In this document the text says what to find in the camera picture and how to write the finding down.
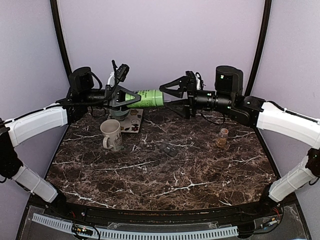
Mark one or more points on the white slotted cable duct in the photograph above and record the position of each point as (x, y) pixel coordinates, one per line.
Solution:
(121, 231)

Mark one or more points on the black corner frame post right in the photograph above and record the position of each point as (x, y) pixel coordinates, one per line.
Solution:
(260, 46)

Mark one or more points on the black corner frame post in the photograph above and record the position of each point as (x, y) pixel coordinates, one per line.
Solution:
(60, 36)
(260, 46)

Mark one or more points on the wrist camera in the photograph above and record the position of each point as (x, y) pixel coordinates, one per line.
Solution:
(195, 78)
(118, 75)

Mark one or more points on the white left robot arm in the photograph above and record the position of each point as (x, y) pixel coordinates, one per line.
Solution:
(85, 90)

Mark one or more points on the grey weekly pill organizer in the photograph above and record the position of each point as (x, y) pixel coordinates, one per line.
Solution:
(168, 149)

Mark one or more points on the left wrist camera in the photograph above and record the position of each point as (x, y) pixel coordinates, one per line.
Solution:
(118, 75)

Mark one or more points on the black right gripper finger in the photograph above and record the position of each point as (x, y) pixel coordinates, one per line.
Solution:
(176, 106)
(175, 88)

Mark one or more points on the black corner frame post left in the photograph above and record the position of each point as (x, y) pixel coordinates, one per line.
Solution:
(60, 36)

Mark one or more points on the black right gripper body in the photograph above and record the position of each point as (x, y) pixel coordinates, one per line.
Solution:
(192, 94)

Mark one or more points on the celadon bowl on plate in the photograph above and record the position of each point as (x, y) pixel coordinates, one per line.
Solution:
(118, 115)

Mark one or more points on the green pill bottle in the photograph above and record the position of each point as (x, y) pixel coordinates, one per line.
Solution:
(149, 98)

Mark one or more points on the square floral ceramic plate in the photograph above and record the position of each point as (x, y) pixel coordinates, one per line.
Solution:
(132, 123)

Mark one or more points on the beige ceramic mug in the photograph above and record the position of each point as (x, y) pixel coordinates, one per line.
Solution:
(112, 136)

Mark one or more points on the black front rail base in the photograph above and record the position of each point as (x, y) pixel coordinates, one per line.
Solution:
(160, 203)

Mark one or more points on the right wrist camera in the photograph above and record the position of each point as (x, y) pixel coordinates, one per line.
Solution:
(195, 78)

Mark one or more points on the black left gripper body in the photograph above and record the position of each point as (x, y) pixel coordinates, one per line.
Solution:
(109, 94)

